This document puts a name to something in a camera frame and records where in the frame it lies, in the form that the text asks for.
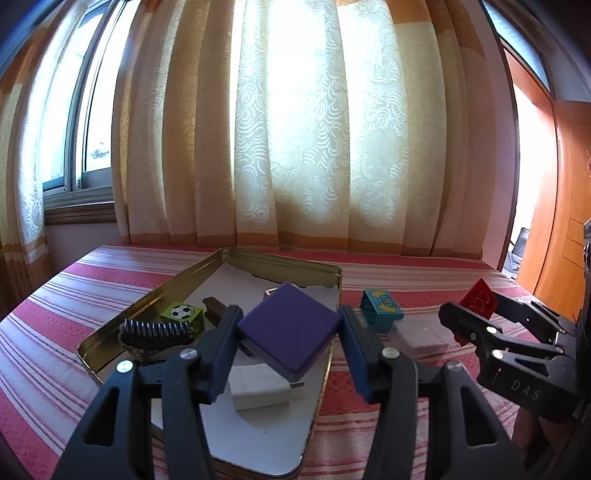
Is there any red square tile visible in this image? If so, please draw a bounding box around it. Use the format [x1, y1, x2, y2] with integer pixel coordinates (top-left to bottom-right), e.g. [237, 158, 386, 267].
[455, 278, 500, 347]

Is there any blue and yellow box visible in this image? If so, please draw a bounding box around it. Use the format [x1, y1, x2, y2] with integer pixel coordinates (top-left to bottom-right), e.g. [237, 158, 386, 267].
[360, 289, 404, 334]

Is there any white rectangular box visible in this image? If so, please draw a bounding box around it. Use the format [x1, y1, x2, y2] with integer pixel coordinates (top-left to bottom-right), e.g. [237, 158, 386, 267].
[228, 364, 306, 411]

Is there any wooden door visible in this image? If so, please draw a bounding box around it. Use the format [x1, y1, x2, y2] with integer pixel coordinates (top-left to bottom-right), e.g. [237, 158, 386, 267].
[503, 46, 591, 315]

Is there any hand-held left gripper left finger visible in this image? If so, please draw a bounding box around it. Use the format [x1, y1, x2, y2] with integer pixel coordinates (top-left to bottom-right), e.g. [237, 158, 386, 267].
[51, 305, 245, 480]

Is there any brown block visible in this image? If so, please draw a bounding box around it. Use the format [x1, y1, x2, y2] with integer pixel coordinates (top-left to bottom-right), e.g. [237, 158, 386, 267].
[202, 296, 229, 324]

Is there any purple square box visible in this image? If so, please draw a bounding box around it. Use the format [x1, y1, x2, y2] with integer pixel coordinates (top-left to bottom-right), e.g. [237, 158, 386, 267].
[237, 281, 341, 377]

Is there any cream patterned curtain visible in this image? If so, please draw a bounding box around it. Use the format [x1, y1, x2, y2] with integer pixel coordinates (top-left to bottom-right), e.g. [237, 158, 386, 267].
[111, 0, 513, 259]

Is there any person's right hand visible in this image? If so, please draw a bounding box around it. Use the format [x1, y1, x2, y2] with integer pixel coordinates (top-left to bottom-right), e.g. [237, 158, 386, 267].
[510, 406, 591, 480]

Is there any cream and orange side curtain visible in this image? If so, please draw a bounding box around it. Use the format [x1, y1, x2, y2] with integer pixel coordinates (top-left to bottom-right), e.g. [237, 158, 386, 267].
[0, 60, 52, 301]

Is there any gold metal tin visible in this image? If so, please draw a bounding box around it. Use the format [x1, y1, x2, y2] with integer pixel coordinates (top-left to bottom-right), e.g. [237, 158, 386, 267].
[76, 248, 343, 478]

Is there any black toothed comb piece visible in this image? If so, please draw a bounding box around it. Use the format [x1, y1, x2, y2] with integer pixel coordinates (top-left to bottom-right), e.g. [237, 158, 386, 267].
[117, 318, 197, 363]

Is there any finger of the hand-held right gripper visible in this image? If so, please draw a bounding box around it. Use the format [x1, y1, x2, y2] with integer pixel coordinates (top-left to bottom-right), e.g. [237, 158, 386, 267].
[494, 293, 570, 345]
[438, 301, 566, 370]

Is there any sliding window frame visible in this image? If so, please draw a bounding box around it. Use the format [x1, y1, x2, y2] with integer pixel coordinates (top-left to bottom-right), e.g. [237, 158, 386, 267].
[41, 0, 139, 195]

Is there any wooden window sill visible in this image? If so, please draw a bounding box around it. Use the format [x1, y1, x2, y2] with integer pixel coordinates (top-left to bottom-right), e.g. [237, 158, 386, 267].
[44, 194, 116, 225]

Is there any glass transom window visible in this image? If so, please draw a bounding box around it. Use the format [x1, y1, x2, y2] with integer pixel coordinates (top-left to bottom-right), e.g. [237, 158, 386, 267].
[480, 0, 555, 93]

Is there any clear plastic case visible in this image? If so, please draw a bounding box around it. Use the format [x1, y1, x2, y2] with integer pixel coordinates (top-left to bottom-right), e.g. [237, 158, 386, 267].
[390, 320, 451, 360]

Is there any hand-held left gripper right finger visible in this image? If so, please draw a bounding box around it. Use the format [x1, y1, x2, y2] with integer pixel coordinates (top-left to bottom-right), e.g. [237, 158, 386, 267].
[338, 305, 529, 480]

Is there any green soccer print cube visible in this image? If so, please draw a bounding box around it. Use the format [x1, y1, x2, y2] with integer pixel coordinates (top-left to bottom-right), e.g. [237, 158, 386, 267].
[160, 301, 205, 333]

